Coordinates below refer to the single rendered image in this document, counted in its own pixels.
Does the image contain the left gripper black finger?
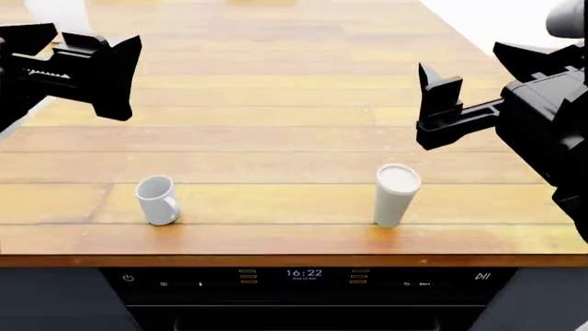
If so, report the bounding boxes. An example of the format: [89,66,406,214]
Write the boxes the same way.
[0,22,59,57]
[53,32,143,122]

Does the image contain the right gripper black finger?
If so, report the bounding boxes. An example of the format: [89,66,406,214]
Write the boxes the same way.
[492,41,583,88]
[417,61,465,122]

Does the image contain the tall white cup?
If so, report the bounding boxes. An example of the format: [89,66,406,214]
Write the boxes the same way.
[373,163,423,230]

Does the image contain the black dishwasher control panel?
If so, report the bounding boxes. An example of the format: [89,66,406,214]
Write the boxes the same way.
[97,266,519,331]

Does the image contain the white handled mug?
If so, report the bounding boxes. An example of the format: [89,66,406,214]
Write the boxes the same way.
[135,174,182,227]

